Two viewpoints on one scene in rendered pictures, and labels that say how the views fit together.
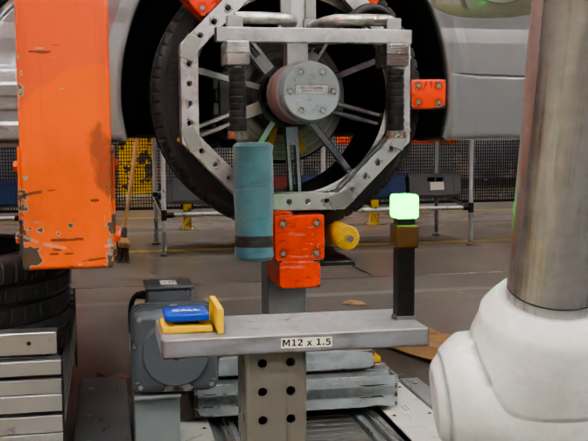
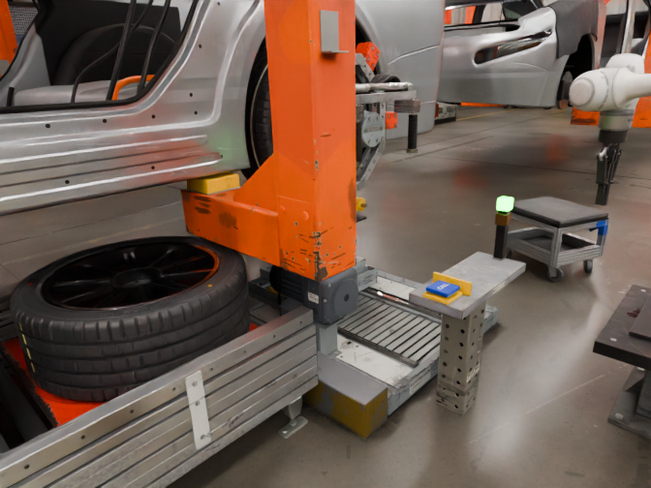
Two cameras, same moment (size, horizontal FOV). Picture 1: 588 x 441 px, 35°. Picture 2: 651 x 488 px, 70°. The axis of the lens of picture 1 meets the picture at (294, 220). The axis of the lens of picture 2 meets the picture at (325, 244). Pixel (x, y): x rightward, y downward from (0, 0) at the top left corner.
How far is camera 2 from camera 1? 1.36 m
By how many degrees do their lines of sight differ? 37
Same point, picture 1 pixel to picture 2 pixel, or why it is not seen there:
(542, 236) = not seen: outside the picture
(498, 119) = (402, 128)
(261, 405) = (474, 323)
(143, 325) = (331, 288)
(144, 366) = (333, 310)
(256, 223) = not seen: hidden behind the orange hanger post
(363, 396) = (365, 283)
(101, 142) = (353, 190)
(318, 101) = (375, 135)
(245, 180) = not seen: hidden behind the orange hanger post
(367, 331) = (512, 273)
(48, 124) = (329, 185)
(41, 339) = (306, 317)
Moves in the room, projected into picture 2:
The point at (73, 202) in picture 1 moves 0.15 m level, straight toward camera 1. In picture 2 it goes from (341, 231) to (387, 243)
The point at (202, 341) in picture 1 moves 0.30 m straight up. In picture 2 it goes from (473, 304) to (482, 198)
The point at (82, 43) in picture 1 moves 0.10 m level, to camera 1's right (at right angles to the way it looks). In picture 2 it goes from (345, 126) to (375, 123)
